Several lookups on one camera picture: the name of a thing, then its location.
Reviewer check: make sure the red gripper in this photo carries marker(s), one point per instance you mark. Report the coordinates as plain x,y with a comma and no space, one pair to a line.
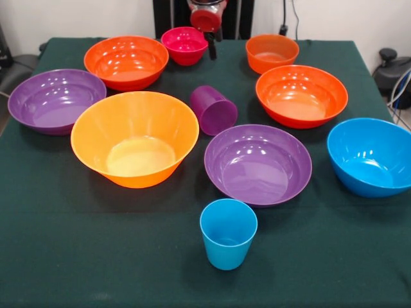
205,20

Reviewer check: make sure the pink bowl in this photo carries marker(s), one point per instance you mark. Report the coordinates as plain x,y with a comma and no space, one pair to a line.
184,45

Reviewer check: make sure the purple cup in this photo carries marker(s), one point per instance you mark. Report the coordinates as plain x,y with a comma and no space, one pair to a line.
213,112

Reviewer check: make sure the red bowl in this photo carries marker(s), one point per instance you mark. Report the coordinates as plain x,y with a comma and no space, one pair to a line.
126,64
302,99

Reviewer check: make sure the purple bowl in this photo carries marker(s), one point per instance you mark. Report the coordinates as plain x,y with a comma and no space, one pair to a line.
54,106
257,167

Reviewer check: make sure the blue cup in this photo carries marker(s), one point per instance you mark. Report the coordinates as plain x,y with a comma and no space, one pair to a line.
226,247

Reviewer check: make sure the small orange bowl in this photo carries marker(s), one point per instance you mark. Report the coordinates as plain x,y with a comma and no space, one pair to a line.
271,51

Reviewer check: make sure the large orange bowl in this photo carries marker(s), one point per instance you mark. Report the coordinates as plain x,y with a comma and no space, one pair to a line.
138,154

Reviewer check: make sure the blue bowl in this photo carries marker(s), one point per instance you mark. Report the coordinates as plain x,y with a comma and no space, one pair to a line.
369,160

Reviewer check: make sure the dark green table cloth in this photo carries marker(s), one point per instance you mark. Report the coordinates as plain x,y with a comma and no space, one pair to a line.
128,256

